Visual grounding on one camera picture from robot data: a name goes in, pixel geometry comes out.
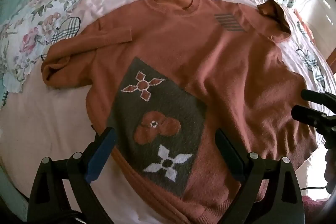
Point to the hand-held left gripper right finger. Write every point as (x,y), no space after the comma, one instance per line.
(229,151)

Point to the pink bed sheet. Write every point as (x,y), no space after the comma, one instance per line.
(52,121)

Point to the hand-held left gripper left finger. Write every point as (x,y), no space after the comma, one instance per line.
(101,153)

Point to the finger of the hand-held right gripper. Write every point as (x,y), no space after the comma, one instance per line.
(319,97)
(305,113)

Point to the rose print pillow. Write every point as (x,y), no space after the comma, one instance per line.
(29,37)

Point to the rust orange knit sweater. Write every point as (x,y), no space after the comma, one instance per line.
(183,50)

